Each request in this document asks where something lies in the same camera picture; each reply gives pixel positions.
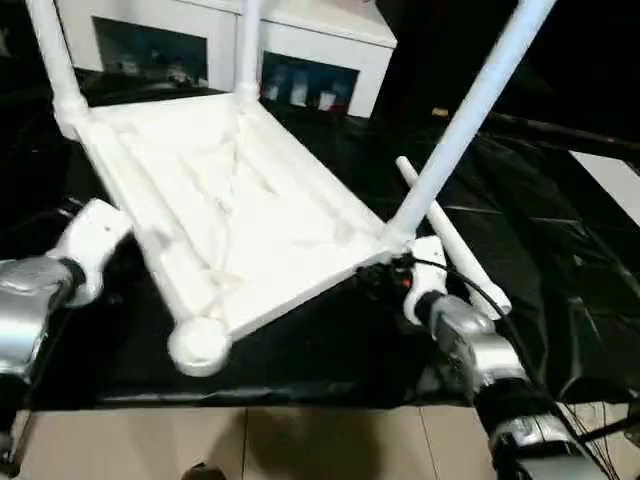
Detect white plastic table leg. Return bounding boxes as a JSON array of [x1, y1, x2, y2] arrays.
[[394, 156, 513, 321], [24, 0, 94, 134], [391, 0, 560, 251], [234, 0, 265, 104]]

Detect white plastic table top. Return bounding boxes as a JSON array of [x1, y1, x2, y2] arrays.
[[59, 92, 416, 379]]

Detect black shiny mat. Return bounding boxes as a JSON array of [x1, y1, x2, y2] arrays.
[[0, 64, 640, 409]]

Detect long black bar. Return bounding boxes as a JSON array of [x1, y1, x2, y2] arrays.
[[487, 112, 640, 154]]

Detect white flat board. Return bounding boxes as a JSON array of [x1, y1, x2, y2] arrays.
[[569, 149, 640, 226]]

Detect brown rounded object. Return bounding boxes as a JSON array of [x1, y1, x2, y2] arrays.
[[182, 462, 236, 480]]

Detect black slanted pole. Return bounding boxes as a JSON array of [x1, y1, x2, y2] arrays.
[[574, 417, 640, 446]]

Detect white sideboard cabinet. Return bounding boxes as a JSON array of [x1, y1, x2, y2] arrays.
[[52, 0, 399, 119]]

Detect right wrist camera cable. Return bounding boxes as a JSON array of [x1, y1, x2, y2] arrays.
[[399, 254, 601, 480]]

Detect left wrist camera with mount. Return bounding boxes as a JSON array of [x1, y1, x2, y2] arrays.
[[53, 198, 134, 307]]

